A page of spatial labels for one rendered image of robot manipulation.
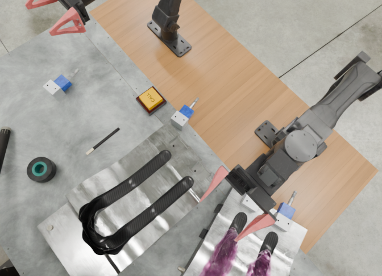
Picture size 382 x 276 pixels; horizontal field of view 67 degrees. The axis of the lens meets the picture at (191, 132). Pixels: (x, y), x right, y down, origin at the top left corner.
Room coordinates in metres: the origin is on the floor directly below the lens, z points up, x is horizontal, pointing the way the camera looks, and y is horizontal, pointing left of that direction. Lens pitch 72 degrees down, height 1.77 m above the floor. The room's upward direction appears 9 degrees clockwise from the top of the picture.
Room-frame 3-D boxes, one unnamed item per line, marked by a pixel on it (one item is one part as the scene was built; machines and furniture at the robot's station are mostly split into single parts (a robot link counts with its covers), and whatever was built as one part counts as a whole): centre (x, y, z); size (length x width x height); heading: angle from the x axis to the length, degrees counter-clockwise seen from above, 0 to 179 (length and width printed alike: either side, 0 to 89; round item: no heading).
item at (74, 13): (0.41, 0.34, 1.20); 0.09 x 0.07 x 0.07; 141
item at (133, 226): (0.05, 0.12, 0.92); 0.35 x 0.16 x 0.09; 140
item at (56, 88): (0.42, 0.48, 0.83); 0.13 x 0.05 x 0.05; 150
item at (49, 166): (0.10, 0.46, 0.82); 0.08 x 0.08 x 0.04
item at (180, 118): (0.39, 0.02, 0.83); 0.13 x 0.05 x 0.05; 153
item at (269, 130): (0.33, -0.32, 0.84); 0.20 x 0.07 x 0.08; 51
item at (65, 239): (0.04, 0.14, 0.87); 0.50 x 0.26 x 0.14; 140
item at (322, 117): (0.32, -0.31, 1.17); 0.30 x 0.09 x 0.12; 141
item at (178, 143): (0.25, 0.03, 0.87); 0.05 x 0.05 x 0.04; 50
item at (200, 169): (0.18, -0.05, 0.87); 0.05 x 0.05 x 0.04; 50
